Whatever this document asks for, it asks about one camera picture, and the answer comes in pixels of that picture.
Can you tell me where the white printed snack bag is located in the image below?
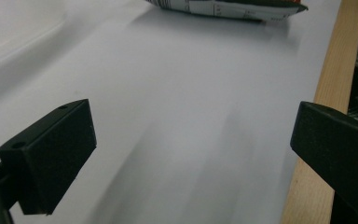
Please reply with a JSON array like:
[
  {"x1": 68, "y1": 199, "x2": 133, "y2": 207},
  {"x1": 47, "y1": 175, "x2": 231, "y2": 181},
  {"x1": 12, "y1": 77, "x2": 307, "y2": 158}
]
[{"x1": 145, "y1": 0, "x2": 310, "y2": 22}]

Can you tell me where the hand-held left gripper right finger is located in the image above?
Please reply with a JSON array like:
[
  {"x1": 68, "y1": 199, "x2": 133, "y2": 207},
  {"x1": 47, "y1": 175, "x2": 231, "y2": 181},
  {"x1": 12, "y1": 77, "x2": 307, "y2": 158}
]
[{"x1": 289, "y1": 101, "x2": 358, "y2": 218}]

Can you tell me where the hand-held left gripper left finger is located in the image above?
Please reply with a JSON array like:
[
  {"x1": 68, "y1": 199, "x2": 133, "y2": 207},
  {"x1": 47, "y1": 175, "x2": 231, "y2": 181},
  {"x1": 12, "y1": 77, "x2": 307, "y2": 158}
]
[{"x1": 0, "y1": 98, "x2": 98, "y2": 217}]

